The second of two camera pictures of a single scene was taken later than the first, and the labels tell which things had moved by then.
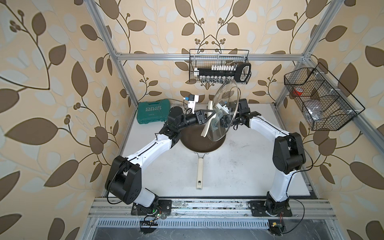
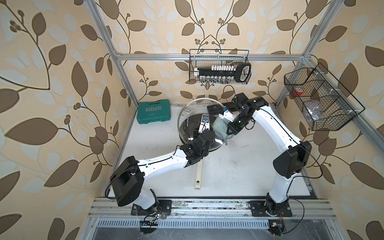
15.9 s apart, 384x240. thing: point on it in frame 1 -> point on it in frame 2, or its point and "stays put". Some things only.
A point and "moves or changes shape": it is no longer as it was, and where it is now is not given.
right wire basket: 328,105 stays put
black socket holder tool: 220,74 stays put
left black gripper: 200,118 -> 212,135
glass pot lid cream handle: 210,123 moves or changes shape
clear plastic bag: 315,112 stays put
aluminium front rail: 104,208 stays put
